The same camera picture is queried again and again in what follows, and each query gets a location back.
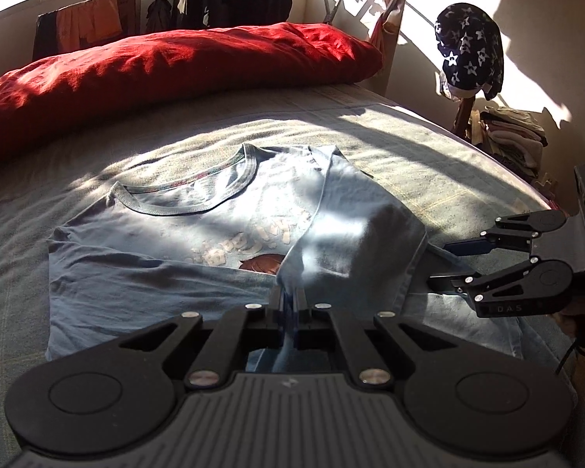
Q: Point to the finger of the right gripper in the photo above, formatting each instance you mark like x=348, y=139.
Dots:
x=534, y=287
x=527, y=232

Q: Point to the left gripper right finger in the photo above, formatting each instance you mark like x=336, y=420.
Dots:
x=337, y=332

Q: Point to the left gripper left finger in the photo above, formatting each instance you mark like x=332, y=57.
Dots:
x=240, y=331

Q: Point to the light blue cartoon t-shirt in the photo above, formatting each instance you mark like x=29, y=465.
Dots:
x=300, y=218

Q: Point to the stack of folded clothes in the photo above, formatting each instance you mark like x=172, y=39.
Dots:
x=512, y=137

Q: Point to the green plaid bed sheet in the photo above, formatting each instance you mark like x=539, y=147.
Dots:
x=123, y=403

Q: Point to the navy star-print garment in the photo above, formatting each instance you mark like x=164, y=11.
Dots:
x=471, y=45

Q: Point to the orange curtain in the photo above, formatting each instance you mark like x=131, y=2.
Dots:
x=384, y=37

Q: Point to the red duvet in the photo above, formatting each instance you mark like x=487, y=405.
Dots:
x=58, y=93

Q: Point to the wooden chair with orange cloth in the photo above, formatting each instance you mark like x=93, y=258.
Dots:
x=85, y=24

